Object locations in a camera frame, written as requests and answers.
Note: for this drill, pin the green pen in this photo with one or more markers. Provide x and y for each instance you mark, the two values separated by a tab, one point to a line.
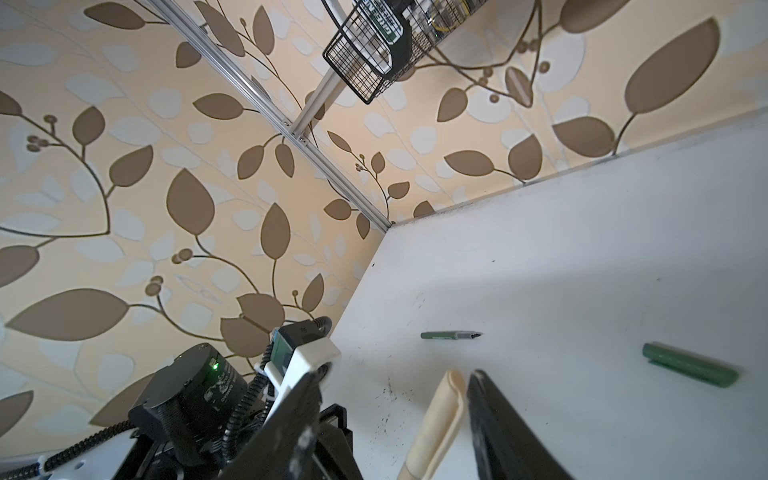
450	335

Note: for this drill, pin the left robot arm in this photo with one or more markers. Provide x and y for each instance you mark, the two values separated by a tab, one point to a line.
200	419

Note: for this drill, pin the rear wire basket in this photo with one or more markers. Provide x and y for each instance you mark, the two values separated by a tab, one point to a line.
345	56

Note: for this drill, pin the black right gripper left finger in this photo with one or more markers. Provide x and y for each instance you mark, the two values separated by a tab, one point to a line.
284	447

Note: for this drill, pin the aluminium frame post left rear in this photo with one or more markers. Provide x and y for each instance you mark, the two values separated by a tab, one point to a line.
177	18

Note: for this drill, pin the green pen cap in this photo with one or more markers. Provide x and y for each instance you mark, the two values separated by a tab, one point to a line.
690	366

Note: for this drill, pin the beige pen cap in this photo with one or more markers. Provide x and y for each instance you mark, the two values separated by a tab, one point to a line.
439	429

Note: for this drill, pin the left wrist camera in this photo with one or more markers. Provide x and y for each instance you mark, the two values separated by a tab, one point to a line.
298	349

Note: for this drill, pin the black tool in basket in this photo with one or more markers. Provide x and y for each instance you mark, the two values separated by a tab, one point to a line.
396	34

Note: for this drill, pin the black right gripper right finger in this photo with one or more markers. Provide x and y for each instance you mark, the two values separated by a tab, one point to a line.
504	445

